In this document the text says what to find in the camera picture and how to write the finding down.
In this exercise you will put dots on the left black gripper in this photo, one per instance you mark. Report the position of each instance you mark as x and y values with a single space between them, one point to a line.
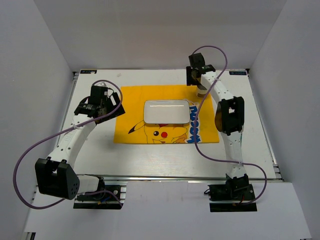
119 111

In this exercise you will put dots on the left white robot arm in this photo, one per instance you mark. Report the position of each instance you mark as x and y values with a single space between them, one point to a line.
55 174

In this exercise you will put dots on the white rectangular plate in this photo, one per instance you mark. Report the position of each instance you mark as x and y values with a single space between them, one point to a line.
166 112

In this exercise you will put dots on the yellow pikachu cloth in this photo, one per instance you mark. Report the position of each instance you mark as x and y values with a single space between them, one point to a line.
130 127

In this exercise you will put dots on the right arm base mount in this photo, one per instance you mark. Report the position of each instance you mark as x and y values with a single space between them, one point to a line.
233 196

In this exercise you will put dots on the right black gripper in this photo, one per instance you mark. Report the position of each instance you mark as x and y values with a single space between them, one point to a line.
190 80

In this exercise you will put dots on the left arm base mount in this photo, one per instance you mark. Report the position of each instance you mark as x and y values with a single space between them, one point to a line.
109 195

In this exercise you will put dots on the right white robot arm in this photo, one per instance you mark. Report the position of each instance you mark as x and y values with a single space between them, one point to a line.
229 118

